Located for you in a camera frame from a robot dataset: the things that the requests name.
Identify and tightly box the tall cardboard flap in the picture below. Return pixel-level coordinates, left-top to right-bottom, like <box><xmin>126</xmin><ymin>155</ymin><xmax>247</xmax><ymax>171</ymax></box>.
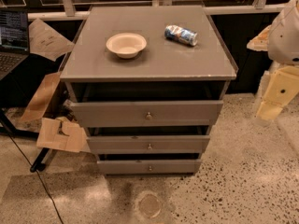
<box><xmin>20</xmin><ymin>72</ymin><xmax>60</xmax><ymax>122</ymax></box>

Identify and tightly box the grey bottom drawer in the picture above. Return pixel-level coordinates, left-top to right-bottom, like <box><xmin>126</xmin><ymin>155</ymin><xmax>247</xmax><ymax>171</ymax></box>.
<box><xmin>97</xmin><ymin>160</ymin><xmax>201</xmax><ymax>175</ymax></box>

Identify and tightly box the black open laptop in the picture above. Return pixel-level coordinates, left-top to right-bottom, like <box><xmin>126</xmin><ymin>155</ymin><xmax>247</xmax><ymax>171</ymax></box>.
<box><xmin>0</xmin><ymin>8</ymin><xmax>30</xmax><ymax>80</ymax></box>

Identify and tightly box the black floor cable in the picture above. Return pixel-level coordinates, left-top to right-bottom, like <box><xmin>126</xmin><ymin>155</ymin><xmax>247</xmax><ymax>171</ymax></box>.
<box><xmin>7</xmin><ymin>133</ymin><xmax>65</xmax><ymax>224</ymax></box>

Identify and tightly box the blue crushed soda can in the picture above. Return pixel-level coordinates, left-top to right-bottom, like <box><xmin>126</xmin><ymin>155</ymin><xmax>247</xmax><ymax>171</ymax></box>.
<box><xmin>164</xmin><ymin>24</ymin><xmax>197</xmax><ymax>47</ymax></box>

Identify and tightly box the grey drawer cabinet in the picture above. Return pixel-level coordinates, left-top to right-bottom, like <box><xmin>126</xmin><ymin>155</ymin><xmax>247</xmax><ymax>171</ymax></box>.
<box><xmin>61</xmin><ymin>6</ymin><xmax>237</xmax><ymax>162</ymax></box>

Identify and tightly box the grey top drawer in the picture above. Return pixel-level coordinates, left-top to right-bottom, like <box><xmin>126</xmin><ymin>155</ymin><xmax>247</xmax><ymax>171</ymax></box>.
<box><xmin>71</xmin><ymin>101</ymin><xmax>223</xmax><ymax>128</ymax></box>

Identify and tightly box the grey middle drawer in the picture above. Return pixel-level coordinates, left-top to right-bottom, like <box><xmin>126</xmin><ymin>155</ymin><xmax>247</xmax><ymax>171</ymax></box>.
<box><xmin>87</xmin><ymin>135</ymin><xmax>210</xmax><ymax>154</ymax></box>

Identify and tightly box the low cardboard box flap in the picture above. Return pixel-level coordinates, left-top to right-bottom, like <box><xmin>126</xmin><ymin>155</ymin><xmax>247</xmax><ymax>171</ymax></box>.
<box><xmin>36</xmin><ymin>118</ymin><xmax>87</xmax><ymax>152</ymax></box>

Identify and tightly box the black table leg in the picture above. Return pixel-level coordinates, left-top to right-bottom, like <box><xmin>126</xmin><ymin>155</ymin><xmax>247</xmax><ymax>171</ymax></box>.
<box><xmin>0</xmin><ymin>108</ymin><xmax>49</xmax><ymax>173</ymax></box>

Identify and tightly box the grey drawer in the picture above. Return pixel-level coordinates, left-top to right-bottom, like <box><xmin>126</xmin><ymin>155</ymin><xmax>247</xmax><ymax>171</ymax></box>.
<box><xmin>97</xmin><ymin>160</ymin><xmax>201</xmax><ymax>175</ymax></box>
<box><xmin>71</xmin><ymin>101</ymin><xmax>223</xmax><ymax>128</ymax></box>
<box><xmin>87</xmin><ymin>135</ymin><xmax>210</xmax><ymax>154</ymax></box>

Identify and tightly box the white railing bar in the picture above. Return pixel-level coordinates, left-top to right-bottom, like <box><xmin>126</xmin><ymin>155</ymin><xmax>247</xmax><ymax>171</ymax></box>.
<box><xmin>28</xmin><ymin>4</ymin><xmax>285</xmax><ymax>21</ymax></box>

